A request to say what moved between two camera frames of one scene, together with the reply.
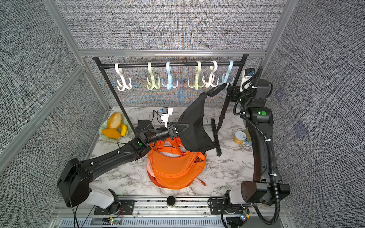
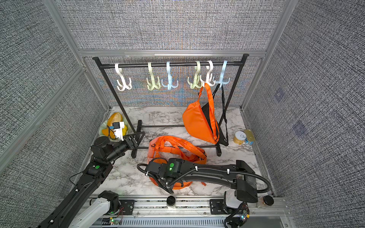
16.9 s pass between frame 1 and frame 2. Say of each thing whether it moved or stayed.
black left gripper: moved
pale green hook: stayed
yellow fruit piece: stayed
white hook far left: stayed
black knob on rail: stayed
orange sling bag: moved
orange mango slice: stayed
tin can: stayed
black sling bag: moved
